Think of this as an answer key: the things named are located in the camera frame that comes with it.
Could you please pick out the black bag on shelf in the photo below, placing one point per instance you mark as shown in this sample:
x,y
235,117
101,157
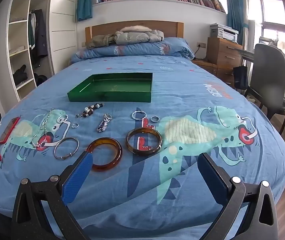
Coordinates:
x,y
21,75

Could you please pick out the olive fleece jacket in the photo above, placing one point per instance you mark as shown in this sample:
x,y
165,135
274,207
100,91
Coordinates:
x,y
100,40

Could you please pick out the low wooden nightstand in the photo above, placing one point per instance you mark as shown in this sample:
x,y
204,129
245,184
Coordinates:
x,y
212,70

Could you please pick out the hanging dark clothes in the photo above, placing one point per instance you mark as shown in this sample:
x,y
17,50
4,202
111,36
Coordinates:
x,y
38,37

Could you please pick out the green tray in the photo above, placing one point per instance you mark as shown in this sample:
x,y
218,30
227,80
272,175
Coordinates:
x,y
122,96

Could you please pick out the beige wall switch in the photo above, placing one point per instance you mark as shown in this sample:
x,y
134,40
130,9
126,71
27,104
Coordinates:
x,y
82,44

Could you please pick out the black tote bag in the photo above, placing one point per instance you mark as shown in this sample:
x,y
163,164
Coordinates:
x,y
240,78

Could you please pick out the blue pillow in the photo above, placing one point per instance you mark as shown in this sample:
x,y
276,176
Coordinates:
x,y
132,48

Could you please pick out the grey office chair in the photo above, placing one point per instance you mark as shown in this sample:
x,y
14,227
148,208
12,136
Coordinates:
x,y
267,75

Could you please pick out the orange amber bangle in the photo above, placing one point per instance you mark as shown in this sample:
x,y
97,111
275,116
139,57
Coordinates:
x,y
102,168

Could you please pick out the wooden drawer cabinet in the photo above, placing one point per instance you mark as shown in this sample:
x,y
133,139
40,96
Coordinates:
x,y
222,52

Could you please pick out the white open shelf unit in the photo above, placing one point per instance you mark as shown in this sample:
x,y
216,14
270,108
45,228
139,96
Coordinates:
x,y
10,55

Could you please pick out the phone in red case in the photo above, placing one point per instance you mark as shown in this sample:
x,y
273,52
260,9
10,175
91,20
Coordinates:
x,y
7,130

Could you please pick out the white wardrobe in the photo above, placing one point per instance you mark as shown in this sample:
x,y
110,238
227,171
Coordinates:
x,y
62,17

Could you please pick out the short teal curtain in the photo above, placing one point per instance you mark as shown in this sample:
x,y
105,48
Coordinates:
x,y
85,0

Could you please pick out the dark brown amber bangle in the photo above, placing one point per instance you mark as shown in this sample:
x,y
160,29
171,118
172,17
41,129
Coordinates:
x,y
142,152

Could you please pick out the long teal curtain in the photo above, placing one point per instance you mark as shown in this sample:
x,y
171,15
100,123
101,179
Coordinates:
x,y
235,10

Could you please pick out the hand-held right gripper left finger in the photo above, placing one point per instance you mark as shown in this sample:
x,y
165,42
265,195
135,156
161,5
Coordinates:
x,y
78,177

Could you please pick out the grey puffer jacket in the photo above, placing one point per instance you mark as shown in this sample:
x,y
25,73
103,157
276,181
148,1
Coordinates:
x,y
137,37

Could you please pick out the blue dinosaur printed blanket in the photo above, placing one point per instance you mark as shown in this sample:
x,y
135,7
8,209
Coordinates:
x,y
182,92

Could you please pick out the wall socket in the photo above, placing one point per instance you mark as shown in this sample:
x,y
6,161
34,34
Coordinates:
x,y
202,45

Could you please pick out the wooden headboard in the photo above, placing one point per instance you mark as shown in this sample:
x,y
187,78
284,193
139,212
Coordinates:
x,y
107,27

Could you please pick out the white printer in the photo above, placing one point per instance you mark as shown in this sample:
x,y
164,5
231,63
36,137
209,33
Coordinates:
x,y
223,32

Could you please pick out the thin silver bangle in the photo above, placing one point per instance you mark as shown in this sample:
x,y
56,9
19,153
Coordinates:
x,y
62,157

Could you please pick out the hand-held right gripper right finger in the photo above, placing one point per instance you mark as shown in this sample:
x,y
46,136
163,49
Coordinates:
x,y
211,180

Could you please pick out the dark round bag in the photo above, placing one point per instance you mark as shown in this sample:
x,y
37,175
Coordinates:
x,y
39,78

